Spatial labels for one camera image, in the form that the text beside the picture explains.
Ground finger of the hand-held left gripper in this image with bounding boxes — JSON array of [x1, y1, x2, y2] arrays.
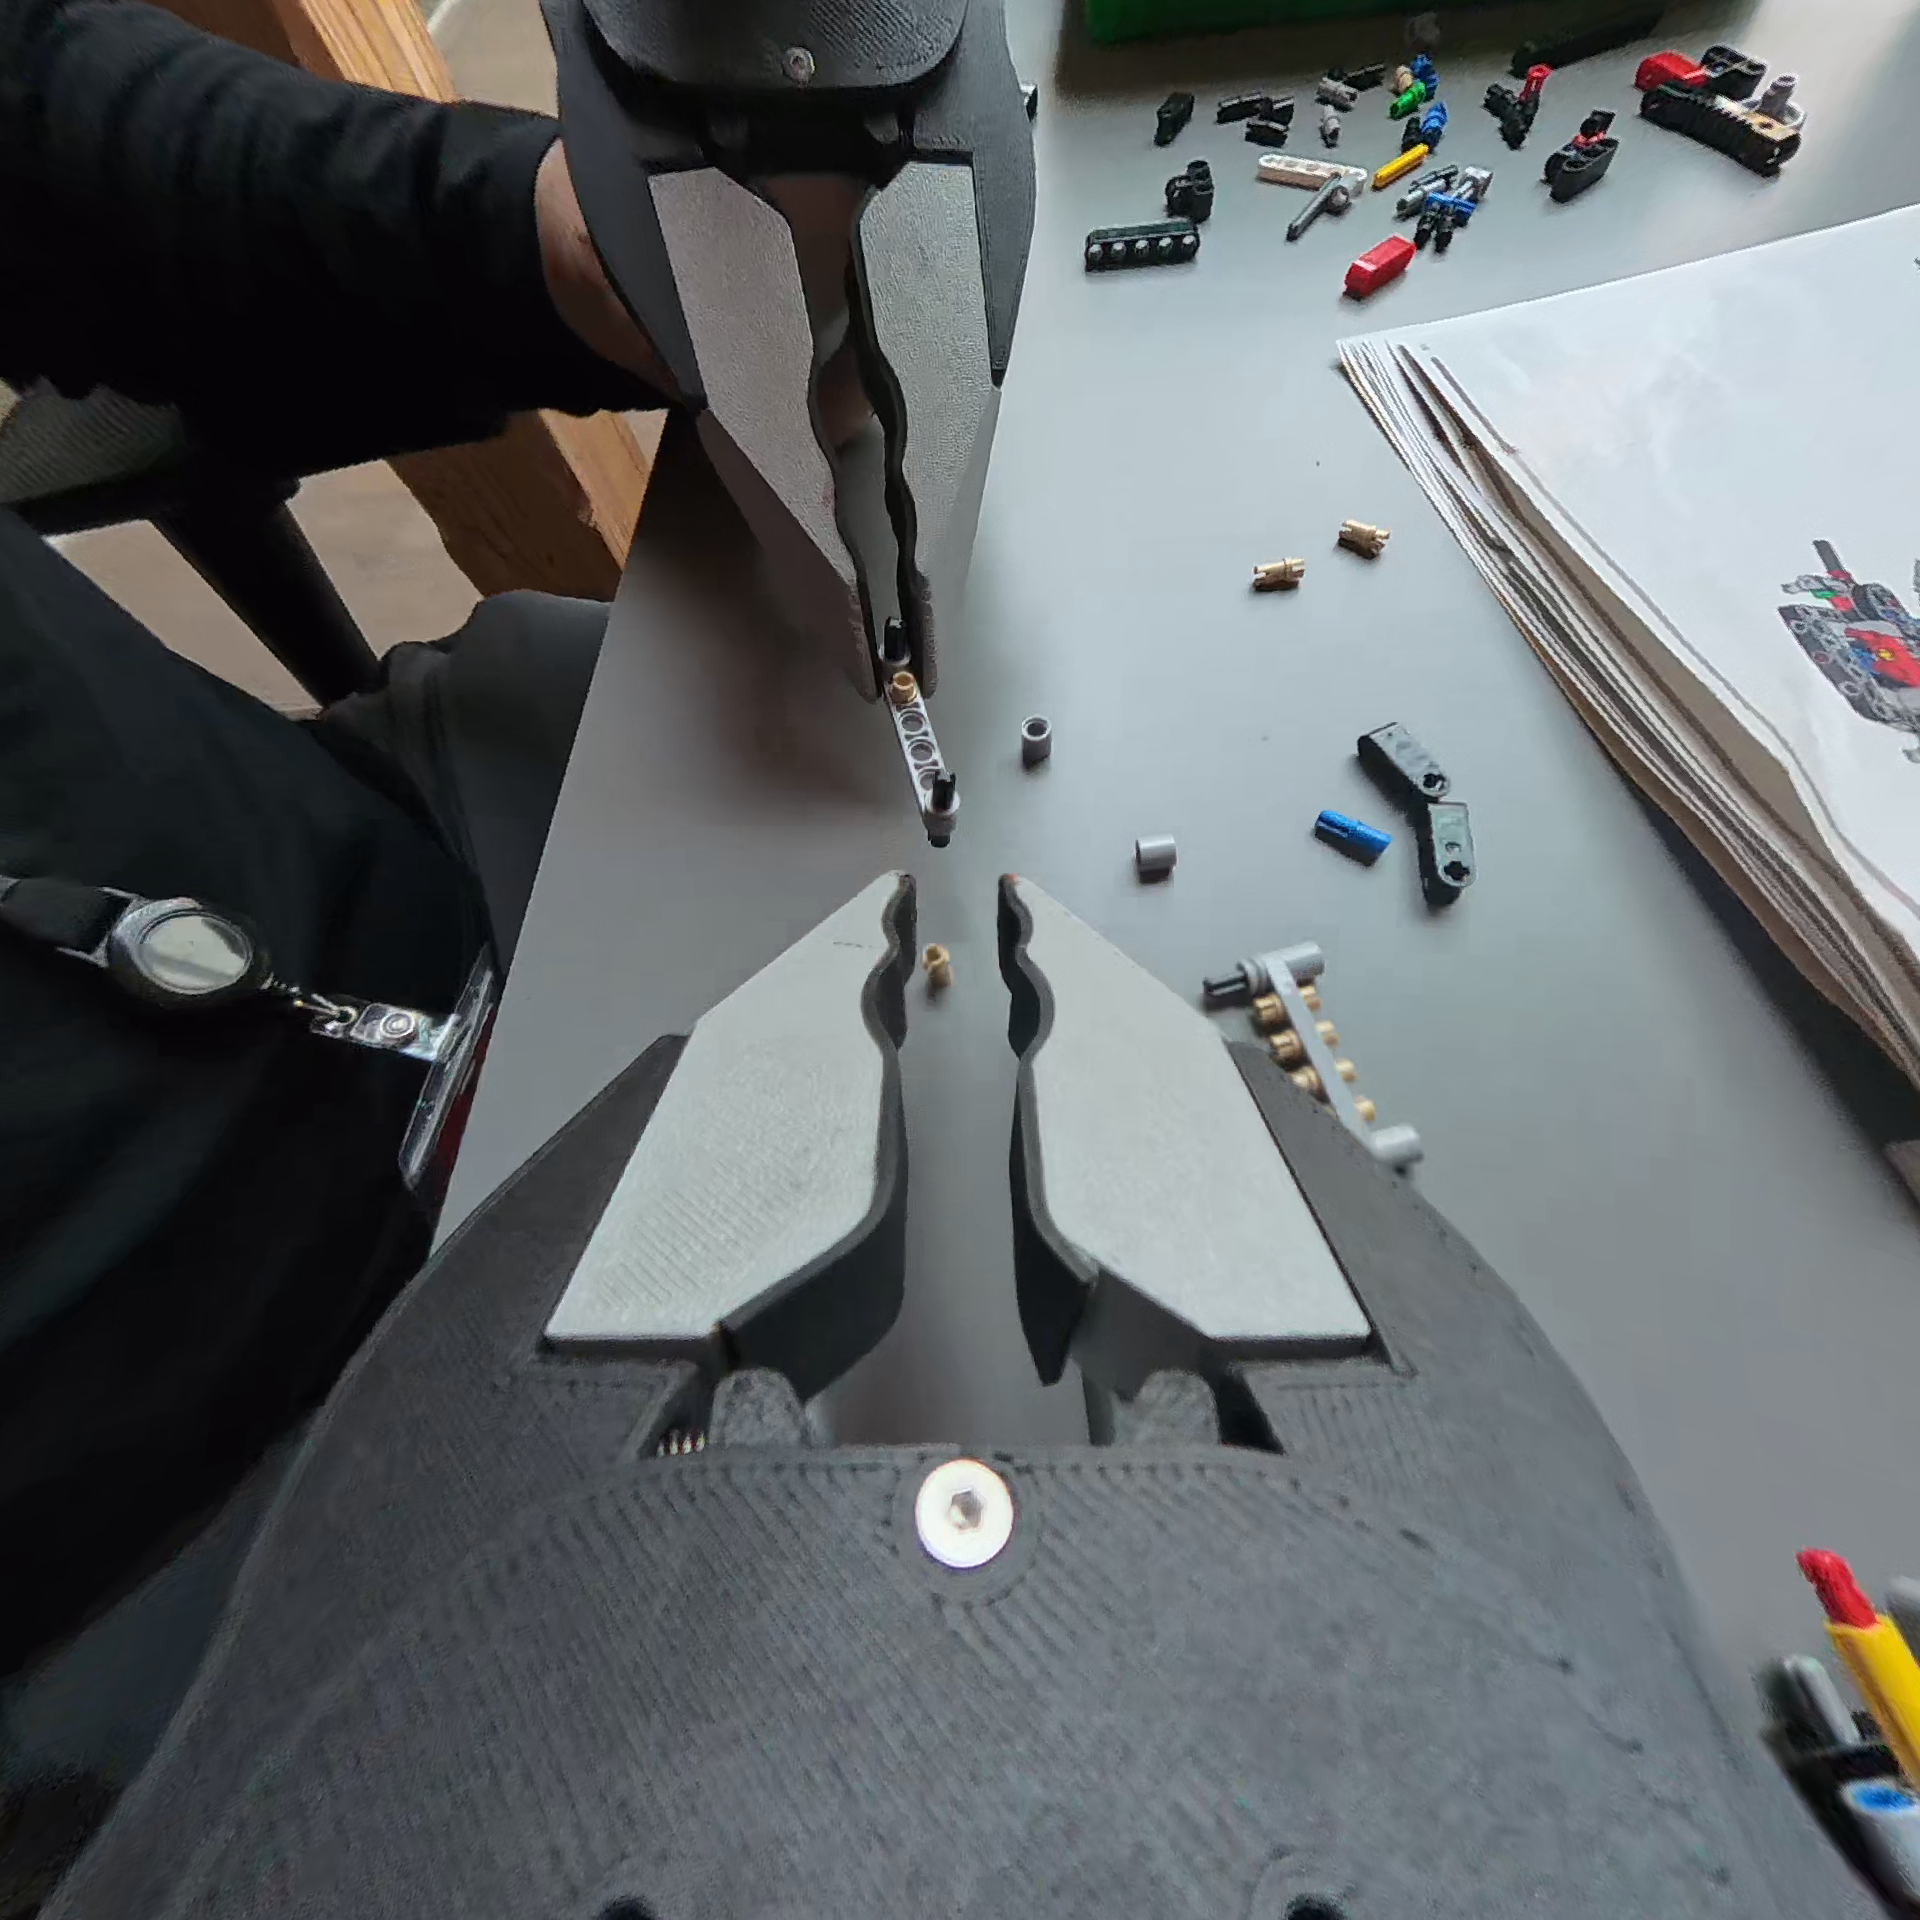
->
[[646, 161, 889, 701], [852, 159, 1003, 700]]

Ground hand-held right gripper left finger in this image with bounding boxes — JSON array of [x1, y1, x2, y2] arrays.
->
[[545, 872, 922, 1400]]

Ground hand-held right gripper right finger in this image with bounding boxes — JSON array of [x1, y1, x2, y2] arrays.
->
[[999, 872, 1375, 1444]]

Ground grey lego beam black pins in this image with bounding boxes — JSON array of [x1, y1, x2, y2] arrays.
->
[[879, 616, 964, 849]]

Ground person's left forearm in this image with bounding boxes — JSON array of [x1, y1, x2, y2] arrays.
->
[[0, 0, 677, 436]]

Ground scattered small lego pieces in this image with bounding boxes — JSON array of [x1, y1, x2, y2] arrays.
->
[[1083, 52, 1629, 301]]

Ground grey lego assembly tan pins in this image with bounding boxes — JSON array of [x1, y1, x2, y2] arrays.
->
[[1201, 941, 1423, 1173]]

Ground lego instruction booklet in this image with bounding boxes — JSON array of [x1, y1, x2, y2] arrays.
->
[[1334, 200, 1920, 1081]]

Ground red black lego assembly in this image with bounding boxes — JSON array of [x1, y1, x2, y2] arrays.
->
[[1633, 45, 1805, 176]]

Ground person's left hand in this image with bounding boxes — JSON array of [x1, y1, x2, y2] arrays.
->
[[534, 136, 703, 407]]

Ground green plastic bin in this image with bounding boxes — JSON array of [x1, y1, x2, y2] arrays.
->
[[1079, 0, 1667, 43]]

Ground black office chair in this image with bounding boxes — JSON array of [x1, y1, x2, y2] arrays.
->
[[0, 381, 383, 705]]

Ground grey marker pen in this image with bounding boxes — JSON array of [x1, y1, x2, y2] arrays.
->
[[1762, 1651, 1870, 1757]]

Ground yellow marker with red cap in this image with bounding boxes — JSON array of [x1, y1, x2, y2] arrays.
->
[[1794, 1548, 1920, 1788]]

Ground wooden post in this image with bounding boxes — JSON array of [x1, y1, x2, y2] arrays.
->
[[157, 0, 670, 605]]

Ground black lanyard with badge reel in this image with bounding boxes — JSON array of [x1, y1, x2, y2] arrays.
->
[[0, 872, 506, 1187]]

